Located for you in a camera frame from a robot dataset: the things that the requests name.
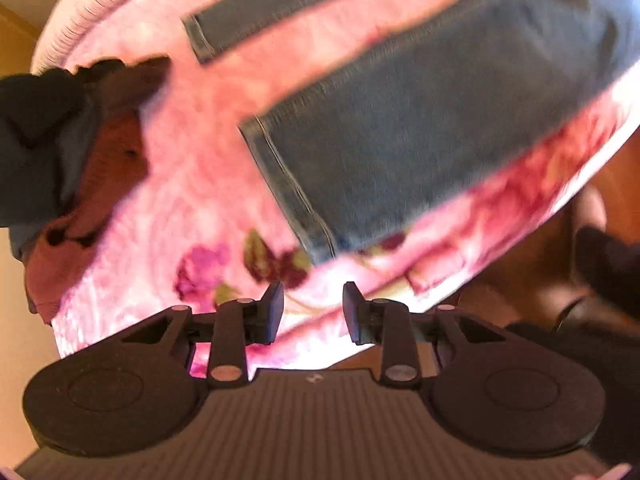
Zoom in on maroon knit sweater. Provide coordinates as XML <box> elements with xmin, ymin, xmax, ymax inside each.
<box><xmin>25</xmin><ymin>110</ymin><xmax>153</xmax><ymax>326</ymax></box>

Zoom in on pink floral blanket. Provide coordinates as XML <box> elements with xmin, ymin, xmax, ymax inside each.
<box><xmin>30</xmin><ymin>0</ymin><xmax>640</xmax><ymax>376</ymax></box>

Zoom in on black garment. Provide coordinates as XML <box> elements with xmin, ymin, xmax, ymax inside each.
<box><xmin>0</xmin><ymin>57</ymin><xmax>173</xmax><ymax>228</ymax></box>

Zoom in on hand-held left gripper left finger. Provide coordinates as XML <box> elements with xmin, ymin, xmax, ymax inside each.
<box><xmin>122</xmin><ymin>281</ymin><xmax>285</xmax><ymax>388</ymax></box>

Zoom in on blue denim jeans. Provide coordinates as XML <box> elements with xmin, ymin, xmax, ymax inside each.
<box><xmin>181</xmin><ymin>0</ymin><xmax>640</xmax><ymax>267</ymax></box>

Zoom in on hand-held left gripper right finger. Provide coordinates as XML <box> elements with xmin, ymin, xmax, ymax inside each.
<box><xmin>342</xmin><ymin>281</ymin><xmax>506</xmax><ymax>388</ymax></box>

